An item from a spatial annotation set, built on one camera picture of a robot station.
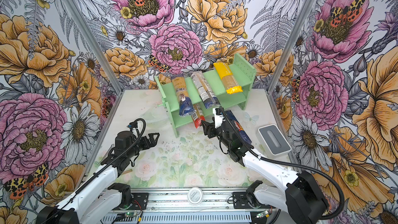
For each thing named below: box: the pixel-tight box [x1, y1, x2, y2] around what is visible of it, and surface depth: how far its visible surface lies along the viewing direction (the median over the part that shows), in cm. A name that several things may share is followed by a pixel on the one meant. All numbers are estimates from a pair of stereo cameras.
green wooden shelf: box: [154, 52, 257, 139], surface depth 88 cm
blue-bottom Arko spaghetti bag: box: [171, 74, 197, 117], surface depth 78 cm
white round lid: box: [187, 186, 204, 206], surface depth 71 cm
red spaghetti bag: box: [191, 103, 206, 129], surface depth 87 cm
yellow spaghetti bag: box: [212, 62, 244, 95], surface depth 86 cm
